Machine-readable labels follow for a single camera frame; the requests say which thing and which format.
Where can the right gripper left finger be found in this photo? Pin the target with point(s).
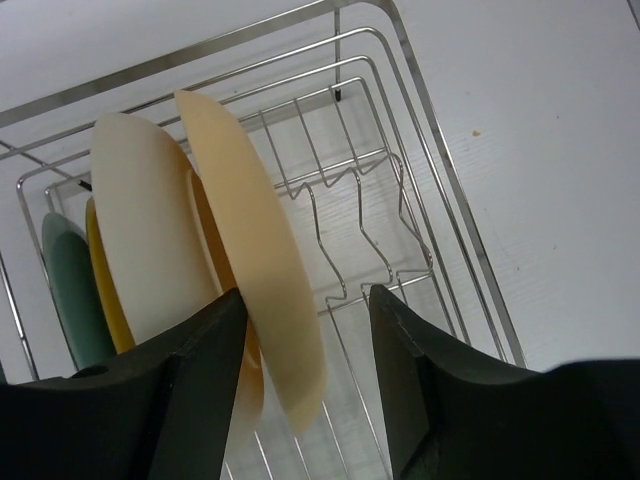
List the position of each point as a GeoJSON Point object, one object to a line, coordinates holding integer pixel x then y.
{"type": "Point", "coordinates": [159, 411]}

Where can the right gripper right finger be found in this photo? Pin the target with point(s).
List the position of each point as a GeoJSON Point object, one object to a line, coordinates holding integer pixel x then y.
{"type": "Point", "coordinates": [453, 412]}

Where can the yellow patterned plate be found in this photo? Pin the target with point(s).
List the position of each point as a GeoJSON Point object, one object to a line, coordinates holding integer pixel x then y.
{"type": "Point", "coordinates": [115, 319]}

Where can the blue green patterned plate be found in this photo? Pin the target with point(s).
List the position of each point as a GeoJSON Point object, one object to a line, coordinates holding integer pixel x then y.
{"type": "Point", "coordinates": [74, 290]}

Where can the orange plate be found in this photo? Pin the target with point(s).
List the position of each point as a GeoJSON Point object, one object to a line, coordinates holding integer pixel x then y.
{"type": "Point", "coordinates": [263, 254]}

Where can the cream plate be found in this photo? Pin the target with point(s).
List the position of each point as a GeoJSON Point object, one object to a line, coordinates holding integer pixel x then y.
{"type": "Point", "coordinates": [149, 224]}

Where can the wire dish rack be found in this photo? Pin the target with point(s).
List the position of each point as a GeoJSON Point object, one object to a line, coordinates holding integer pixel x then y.
{"type": "Point", "coordinates": [333, 98]}

